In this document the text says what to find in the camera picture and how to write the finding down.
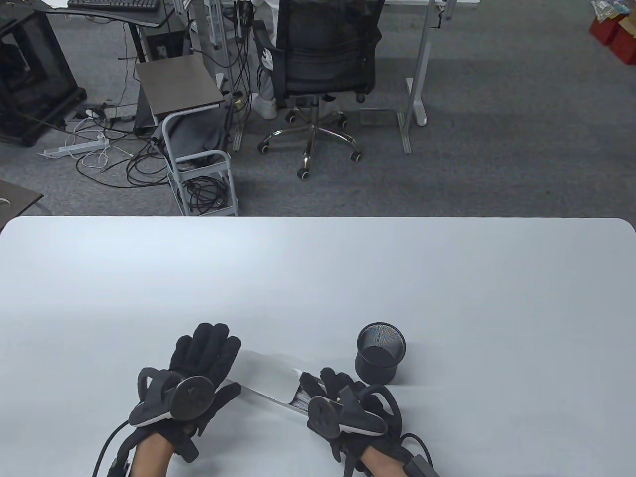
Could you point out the person's left hand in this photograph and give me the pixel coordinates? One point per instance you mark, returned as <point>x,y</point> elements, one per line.
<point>208,348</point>

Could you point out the person's right hand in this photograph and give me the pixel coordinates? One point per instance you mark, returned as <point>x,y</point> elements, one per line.
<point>333,380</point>

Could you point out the silver metal sliding box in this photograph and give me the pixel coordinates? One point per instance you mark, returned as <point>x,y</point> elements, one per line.
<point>263,375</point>

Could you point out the person's left forearm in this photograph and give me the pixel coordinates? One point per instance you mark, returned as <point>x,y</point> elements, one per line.
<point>151,454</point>

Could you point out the person's right forearm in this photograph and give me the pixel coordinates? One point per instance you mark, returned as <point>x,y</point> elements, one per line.
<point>382,462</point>

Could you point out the red box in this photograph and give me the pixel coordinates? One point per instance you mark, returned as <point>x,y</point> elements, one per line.
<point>626,44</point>
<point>603,30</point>

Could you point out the black round hand tracker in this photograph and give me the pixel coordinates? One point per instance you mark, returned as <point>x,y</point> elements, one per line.
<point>191,400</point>
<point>325,415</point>

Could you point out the black mesh pen holder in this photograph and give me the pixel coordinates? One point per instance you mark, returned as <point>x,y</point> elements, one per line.
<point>380,375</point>

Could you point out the white metal cart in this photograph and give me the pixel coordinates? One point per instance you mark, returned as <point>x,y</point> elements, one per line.
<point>226,184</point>

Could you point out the dark grey cloth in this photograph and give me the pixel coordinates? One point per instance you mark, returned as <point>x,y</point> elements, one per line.
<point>191,134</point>

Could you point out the dark brown table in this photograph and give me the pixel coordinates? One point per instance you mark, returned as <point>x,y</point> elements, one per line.
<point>17,201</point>

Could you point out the white power strip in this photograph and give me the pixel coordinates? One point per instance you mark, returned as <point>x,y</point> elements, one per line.
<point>69,148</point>

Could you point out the brown top side table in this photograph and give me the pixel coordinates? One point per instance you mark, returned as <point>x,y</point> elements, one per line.
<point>179,84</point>

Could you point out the black computer tower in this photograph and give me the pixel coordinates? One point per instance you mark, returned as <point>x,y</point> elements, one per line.
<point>164,44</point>

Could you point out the black mesh office chair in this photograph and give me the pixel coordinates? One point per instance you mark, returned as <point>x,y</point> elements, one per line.
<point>323,49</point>

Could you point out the black cabinet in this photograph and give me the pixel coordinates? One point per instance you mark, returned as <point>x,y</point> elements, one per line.
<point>30,74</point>

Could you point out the white standing desk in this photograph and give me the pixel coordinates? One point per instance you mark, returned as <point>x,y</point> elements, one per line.
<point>420,59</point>

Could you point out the black desk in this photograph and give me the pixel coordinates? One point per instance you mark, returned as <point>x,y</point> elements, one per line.
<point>134,19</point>

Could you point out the black keyboard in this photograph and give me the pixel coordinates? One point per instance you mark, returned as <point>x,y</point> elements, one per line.
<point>114,4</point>

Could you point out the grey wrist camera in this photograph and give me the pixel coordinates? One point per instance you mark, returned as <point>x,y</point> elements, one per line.
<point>422,467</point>

